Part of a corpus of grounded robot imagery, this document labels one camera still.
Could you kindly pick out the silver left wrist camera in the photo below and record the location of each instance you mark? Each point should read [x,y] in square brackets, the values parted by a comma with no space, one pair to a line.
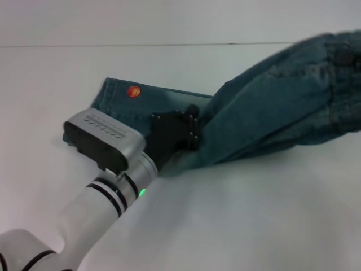
[107,135]

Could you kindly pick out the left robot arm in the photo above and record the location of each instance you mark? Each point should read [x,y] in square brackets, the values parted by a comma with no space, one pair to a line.
[93,214]

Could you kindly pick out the blue denim shorts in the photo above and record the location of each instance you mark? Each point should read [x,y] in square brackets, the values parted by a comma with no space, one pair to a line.
[282,113]

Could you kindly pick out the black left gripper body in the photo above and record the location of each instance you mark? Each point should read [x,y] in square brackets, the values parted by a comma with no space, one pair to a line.
[169,135]

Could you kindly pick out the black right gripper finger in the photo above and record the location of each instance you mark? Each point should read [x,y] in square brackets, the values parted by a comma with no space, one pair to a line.
[345,57]

